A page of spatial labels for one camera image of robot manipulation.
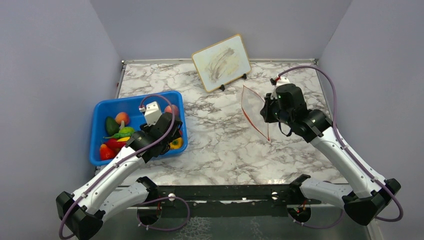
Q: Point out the red chili pepper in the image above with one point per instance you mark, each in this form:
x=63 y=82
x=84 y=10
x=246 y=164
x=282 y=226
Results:
x=114 y=143

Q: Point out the green chili pepper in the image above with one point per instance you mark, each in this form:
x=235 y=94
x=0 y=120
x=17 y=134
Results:
x=122 y=133

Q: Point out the blue plastic bin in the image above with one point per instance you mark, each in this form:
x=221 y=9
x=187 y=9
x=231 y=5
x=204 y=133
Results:
x=130 y=105

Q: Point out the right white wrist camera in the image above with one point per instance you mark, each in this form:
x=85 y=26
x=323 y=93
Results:
x=277 y=82

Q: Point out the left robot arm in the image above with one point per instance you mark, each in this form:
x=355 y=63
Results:
x=83 y=212

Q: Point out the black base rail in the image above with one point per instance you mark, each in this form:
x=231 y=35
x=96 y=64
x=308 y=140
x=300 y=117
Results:
x=211 y=201

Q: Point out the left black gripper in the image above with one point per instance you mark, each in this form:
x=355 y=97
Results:
x=147 y=128

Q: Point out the peach at bin back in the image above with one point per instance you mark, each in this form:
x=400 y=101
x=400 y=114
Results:
x=172 y=109

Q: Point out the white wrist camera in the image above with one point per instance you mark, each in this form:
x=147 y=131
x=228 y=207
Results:
x=277 y=82
x=151 y=112

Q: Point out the peach at bin left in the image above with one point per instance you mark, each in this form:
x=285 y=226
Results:
x=122 y=117

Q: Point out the clear zip top bag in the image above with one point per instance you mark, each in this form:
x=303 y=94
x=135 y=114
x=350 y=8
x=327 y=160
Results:
x=251 y=105

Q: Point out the dark green avocado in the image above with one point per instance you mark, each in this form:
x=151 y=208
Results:
x=111 y=126

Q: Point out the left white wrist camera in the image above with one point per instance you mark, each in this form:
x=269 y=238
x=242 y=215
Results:
x=151 y=112

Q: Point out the whiteboard with yellow frame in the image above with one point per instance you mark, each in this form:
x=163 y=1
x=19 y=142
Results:
x=222 y=63

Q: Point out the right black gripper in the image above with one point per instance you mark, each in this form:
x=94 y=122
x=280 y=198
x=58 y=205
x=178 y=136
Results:
x=266 y=111

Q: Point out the yellow bell pepper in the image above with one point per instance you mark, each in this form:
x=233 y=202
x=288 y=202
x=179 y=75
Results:
x=176 y=143

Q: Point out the peach at bin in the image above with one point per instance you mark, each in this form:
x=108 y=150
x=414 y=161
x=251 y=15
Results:
x=122 y=117
x=172 y=109

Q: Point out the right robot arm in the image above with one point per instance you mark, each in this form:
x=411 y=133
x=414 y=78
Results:
x=367 y=192

